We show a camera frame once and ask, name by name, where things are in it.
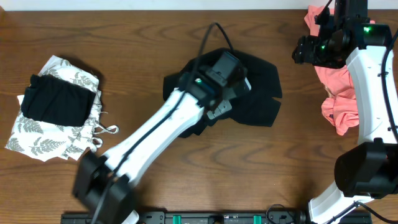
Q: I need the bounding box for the black polo shirt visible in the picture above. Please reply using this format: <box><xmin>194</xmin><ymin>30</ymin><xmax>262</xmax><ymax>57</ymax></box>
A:
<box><xmin>180</xmin><ymin>50</ymin><xmax>282</xmax><ymax>138</ymax></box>

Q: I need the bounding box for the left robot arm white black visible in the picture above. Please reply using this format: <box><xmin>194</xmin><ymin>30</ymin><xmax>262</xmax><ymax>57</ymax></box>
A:
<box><xmin>72</xmin><ymin>50</ymin><xmax>251</xmax><ymax>223</ymax></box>

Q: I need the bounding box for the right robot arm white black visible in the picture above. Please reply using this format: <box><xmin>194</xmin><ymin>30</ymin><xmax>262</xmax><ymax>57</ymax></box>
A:
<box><xmin>292</xmin><ymin>0</ymin><xmax>397</xmax><ymax>223</ymax></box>

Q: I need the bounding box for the salmon pink shirt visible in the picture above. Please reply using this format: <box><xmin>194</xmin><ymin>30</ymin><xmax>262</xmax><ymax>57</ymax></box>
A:
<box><xmin>303</xmin><ymin>4</ymin><xmax>377</xmax><ymax>136</ymax></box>

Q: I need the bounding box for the folded black garment on bag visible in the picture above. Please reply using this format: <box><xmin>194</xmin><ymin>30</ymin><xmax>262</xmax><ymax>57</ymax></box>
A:
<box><xmin>21</xmin><ymin>75</ymin><xmax>96</xmax><ymax>127</ymax></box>

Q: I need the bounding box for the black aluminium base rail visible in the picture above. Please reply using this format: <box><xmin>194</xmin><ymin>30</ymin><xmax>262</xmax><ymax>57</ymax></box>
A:
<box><xmin>60</xmin><ymin>203</ymin><xmax>373</xmax><ymax>224</ymax></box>

